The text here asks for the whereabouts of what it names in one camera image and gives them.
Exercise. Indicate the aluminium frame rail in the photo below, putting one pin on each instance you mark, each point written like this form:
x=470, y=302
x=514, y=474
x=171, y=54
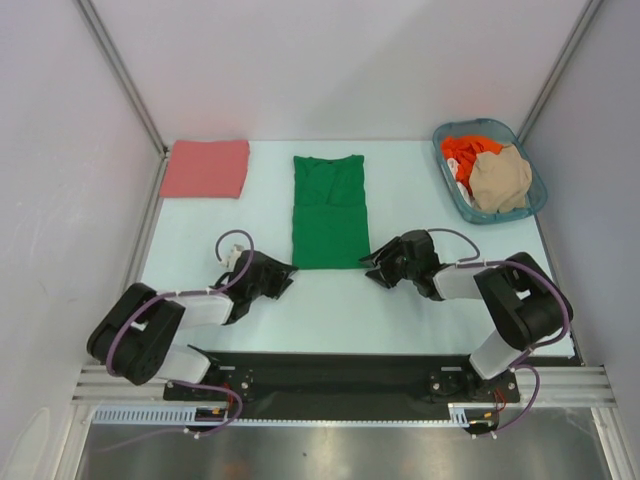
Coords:
x=559, y=387

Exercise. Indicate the white garment in basket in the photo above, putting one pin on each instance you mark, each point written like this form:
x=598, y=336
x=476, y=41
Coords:
x=454, y=167

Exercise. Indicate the beige t shirt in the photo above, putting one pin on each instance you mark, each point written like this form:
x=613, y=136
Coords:
x=500, y=182

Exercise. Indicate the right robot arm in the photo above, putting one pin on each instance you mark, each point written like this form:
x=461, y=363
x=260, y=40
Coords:
x=527, y=309

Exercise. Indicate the green t shirt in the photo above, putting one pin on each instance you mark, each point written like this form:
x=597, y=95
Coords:
x=330, y=217

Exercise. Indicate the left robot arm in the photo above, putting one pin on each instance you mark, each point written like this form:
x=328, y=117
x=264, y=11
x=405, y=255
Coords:
x=136, y=338

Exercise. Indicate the folded pink t shirt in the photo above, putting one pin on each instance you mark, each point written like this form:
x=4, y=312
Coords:
x=206, y=169

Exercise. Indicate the left corner aluminium post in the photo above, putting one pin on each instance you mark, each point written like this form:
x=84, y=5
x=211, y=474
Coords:
x=107, y=47

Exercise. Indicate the right corner aluminium post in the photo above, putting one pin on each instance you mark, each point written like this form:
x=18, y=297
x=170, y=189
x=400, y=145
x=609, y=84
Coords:
x=578, y=32

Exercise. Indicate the corner aluminium post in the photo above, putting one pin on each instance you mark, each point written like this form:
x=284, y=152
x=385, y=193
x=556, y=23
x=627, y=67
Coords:
x=578, y=32
x=107, y=47

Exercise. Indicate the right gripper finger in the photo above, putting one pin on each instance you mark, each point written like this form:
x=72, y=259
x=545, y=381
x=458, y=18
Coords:
x=388, y=253
x=385, y=279

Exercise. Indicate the blue plastic basket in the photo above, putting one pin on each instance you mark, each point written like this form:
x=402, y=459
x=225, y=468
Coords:
x=499, y=132

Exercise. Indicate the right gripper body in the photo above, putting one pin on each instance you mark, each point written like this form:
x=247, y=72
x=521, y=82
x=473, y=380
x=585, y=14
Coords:
x=395, y=266

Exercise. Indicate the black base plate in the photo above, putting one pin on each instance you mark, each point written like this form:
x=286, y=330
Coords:
x=325, y=387

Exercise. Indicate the orange t shirt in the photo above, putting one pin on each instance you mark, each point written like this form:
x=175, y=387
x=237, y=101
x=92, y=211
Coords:
x=465, y=150

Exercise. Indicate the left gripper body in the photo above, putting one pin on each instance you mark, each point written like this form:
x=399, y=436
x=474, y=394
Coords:
x=270, y=278

